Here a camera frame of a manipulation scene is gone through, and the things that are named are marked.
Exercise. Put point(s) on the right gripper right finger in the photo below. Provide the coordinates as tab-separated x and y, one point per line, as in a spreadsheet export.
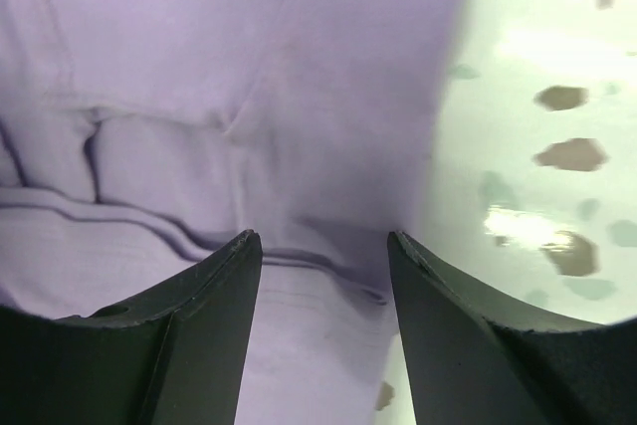
475	355

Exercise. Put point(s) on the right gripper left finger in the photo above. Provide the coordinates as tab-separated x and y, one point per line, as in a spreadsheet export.
172	354

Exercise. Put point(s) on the purple t shirt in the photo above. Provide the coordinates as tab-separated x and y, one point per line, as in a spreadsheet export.
139	137

